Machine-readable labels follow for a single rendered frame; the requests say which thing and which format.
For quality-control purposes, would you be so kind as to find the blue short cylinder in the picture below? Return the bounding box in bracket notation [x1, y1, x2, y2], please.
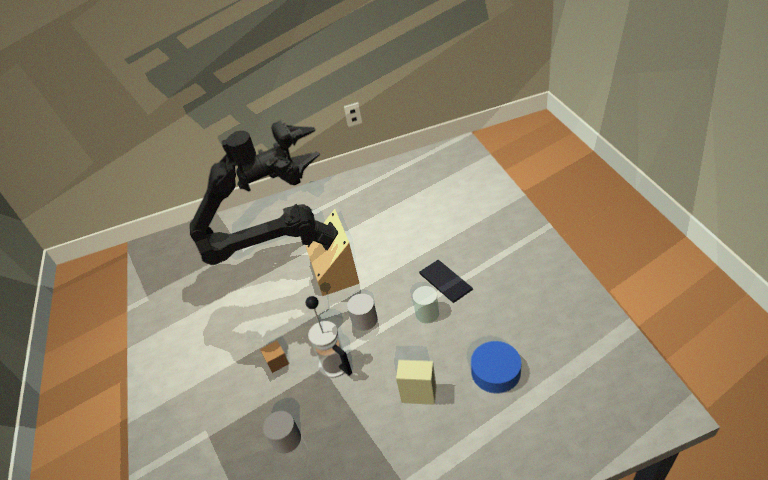
[471, 341, 522, 394]

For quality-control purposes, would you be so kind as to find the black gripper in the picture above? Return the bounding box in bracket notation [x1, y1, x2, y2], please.
[256, 121, 319, 185]

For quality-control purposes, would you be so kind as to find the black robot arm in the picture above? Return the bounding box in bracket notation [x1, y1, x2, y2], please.
[190, 131, 338, 265]

